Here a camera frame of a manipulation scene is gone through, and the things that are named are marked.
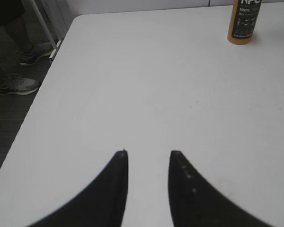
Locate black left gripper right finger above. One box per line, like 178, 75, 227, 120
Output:
168, 150, 268, 227

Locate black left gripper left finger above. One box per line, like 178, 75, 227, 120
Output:
32, 150, 128, 227

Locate NFC orange juice bottle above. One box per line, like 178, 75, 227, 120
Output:
227, 0, 262, 45

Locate grey sneaker near table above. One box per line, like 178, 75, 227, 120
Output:
0, 74, 41, 96

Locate grey sneaker farther back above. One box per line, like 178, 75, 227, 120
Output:
19, 42, 53, 67

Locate person's dark trouser legs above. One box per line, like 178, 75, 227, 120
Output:
0, 0, 34, 83

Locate grey metal frame leg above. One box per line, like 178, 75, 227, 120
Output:
29, 0, 72, 62

